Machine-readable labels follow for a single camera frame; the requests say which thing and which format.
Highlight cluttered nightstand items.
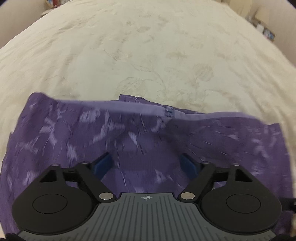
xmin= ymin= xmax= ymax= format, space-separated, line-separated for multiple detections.
xmin=246 ymin=7 xmax=275 ymax=42

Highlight purple patterned garment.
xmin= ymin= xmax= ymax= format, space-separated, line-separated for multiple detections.
xmin=1 ymin=93 xmax=293 ymax=233

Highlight cream floral bedspread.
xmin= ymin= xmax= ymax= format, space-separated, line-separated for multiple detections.
xmin=1 ymin=1 xmax=295 ymax=161

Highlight shelf with colourful items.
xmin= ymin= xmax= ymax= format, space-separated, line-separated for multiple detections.
xmin=41 ymin=0 xmax=70 ymax=16

